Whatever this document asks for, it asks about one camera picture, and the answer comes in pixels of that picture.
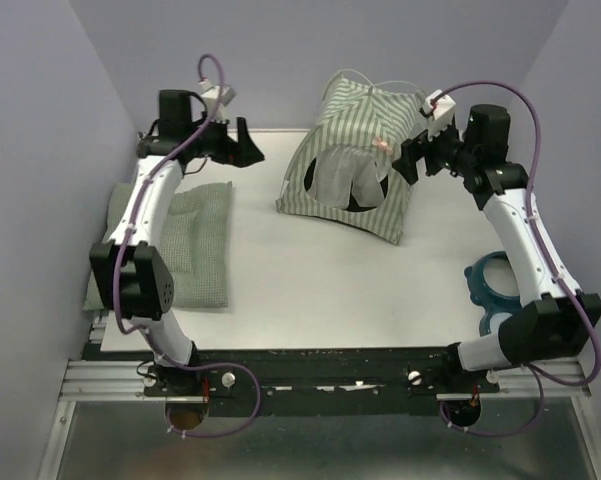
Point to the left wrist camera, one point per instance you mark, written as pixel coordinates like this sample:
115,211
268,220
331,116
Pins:
216,98

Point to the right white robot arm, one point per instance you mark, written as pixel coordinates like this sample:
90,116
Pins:
555,312

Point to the teal paw print toy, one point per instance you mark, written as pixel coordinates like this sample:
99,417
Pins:
497,306

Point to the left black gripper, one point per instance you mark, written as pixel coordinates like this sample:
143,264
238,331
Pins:
241,153

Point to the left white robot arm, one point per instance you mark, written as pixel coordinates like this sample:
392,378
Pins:
132,278

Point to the green checkered cushion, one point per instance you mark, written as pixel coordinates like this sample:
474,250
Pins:
192,245

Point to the green striped pet tent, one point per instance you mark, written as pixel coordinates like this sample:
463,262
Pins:
342,170

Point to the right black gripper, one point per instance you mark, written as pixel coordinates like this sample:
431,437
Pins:
412,149

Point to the black mounting rail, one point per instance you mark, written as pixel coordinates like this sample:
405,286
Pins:
318,382

